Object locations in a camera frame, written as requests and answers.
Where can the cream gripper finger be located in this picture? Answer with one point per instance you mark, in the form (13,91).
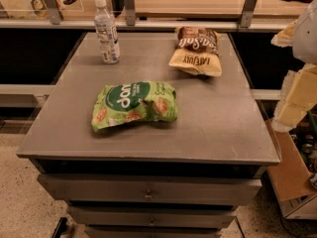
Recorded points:
(284,38)

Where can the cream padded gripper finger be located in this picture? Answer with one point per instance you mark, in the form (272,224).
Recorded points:
(298,95)

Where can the brown and yellow chip bag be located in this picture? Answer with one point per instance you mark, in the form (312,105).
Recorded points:
(196,51)

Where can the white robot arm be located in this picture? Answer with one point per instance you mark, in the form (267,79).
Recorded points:
(305,35)

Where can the green rice chip bag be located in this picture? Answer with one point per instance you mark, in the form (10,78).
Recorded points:
(138,101)

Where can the green stick in box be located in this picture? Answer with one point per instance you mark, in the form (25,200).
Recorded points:
(313,123)

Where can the cardboard box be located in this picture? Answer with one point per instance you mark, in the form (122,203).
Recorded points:
(296,197)

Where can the grey drawer cabinet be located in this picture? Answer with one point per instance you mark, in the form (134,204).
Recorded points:
(219,133)

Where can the clear plastic water bottle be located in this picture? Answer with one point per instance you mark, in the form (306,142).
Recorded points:
(106,33)

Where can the top cabinet drawer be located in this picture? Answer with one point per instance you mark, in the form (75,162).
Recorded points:
(208,191)

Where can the cabinet drawer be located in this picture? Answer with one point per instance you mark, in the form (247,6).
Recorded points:
(208,191)
(151,217)

